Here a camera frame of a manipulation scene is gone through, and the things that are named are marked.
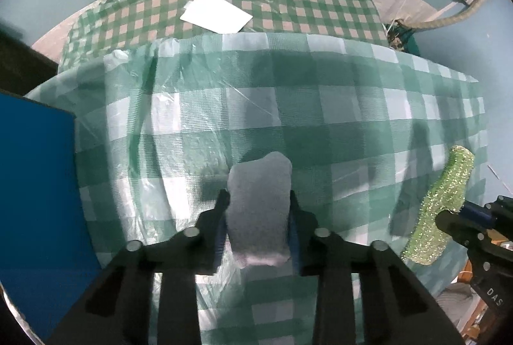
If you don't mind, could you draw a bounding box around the small grey sock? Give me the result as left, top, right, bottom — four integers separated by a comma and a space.
225, 151, 293, 267

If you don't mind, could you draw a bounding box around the large black object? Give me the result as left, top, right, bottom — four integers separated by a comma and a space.
0, 22, 59, 97

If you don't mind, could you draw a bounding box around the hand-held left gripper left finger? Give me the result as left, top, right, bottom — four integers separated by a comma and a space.
46, 189, 231, 345

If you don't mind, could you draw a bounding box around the green glitter cloth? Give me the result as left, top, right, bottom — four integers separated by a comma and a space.
401, 145, 475, 266

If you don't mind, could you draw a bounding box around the small check green tablecloth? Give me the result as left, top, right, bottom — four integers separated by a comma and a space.
58, 0, 389, 75

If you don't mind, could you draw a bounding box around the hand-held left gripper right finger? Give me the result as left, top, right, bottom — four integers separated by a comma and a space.
286, 189, 466, 345

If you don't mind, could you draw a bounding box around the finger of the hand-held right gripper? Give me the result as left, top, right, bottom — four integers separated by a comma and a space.
435, 210, 474, 247
459, 202, 495, 225

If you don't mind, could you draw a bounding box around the cardboard box with blue outside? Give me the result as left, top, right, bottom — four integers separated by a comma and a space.
0, 90, 101, 341

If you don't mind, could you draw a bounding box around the white card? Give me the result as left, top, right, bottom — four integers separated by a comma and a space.
180, 0, 253, 35

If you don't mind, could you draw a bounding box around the grey hose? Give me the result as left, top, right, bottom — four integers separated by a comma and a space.
409, 0, 498, 30

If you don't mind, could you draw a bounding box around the teal plastic object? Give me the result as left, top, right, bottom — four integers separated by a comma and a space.
387, 19, 421, 55

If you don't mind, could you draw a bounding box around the large check green tablecloth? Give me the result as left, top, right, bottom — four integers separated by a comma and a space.
24, 33, 490, 345

